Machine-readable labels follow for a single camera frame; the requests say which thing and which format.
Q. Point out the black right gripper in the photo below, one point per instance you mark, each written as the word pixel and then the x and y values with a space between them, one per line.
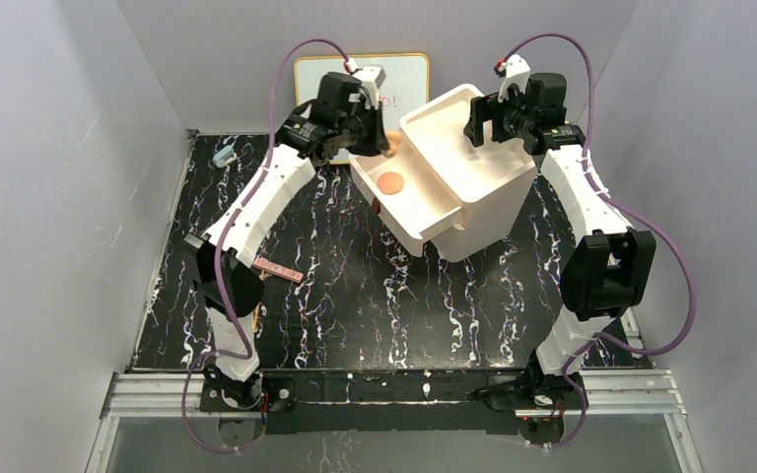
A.
pixel 484 122

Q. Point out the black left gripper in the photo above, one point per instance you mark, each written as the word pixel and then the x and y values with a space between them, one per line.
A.
pixel 366 135

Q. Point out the teardrop orange makeup sponge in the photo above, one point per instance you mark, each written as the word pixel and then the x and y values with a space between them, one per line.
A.
pixel 394 140

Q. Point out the white drawer organizer box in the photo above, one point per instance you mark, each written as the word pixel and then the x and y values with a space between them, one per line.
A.
pixel 488 183

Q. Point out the round orange makeup sponge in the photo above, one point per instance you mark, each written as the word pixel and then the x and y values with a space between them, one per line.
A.
pixel 390 183

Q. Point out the white top drawer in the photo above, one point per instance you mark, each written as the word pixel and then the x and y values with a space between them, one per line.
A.
pixel 422 209

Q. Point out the pink lipstick box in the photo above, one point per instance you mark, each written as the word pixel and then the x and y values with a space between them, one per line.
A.
pixel 283 272

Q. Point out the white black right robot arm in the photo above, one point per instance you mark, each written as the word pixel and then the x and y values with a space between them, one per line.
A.
pixel 608 271

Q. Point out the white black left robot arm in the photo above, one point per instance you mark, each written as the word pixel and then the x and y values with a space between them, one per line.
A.
pixel 224 254

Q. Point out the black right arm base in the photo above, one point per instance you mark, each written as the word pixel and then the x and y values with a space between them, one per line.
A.
pixel 529 388

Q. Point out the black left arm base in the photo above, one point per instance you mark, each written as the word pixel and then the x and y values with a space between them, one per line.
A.
pixel 261 393

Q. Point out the thin wooden makeup pencil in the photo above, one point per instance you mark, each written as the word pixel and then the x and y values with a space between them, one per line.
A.
pixel 256 318

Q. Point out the yellow framed whiteboard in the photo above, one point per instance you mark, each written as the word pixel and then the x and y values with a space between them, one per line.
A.
pixel 405 88

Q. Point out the light blue small stapler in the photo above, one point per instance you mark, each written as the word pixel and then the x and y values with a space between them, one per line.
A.
pixel 224 157

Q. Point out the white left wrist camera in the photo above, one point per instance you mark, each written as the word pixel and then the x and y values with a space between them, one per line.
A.
pixel 370 78

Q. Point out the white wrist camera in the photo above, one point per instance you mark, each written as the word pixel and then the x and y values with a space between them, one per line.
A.
pixel 514 70
pixel 370 78

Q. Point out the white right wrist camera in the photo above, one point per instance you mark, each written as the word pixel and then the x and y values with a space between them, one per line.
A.
pixel 514 70

